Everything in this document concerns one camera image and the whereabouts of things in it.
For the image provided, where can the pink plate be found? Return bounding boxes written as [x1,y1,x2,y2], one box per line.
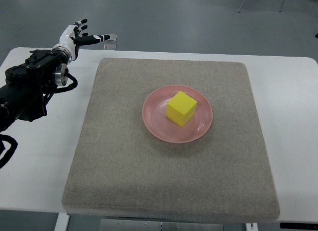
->
[142,85,213,144]

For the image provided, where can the grey felt mat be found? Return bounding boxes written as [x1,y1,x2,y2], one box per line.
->
[62,58,280,224]

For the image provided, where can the yellow foam block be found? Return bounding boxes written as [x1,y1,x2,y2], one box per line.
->
[166,91,198,127]

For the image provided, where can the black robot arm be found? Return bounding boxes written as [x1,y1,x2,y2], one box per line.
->
[0,50,78,131]

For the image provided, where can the grey metal table crossbar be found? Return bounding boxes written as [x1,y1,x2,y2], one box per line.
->
[99,219,224,231]

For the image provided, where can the white table leg frame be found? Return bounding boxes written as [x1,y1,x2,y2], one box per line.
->
[54,213,70,231]

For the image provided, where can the metal chair legs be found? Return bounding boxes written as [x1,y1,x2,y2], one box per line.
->
[237,0,286,13]

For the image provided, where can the black sleeved cable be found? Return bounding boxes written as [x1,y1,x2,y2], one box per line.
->
[0,133,18,170]

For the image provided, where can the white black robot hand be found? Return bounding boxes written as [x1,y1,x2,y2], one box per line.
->
[52,19,111,65]

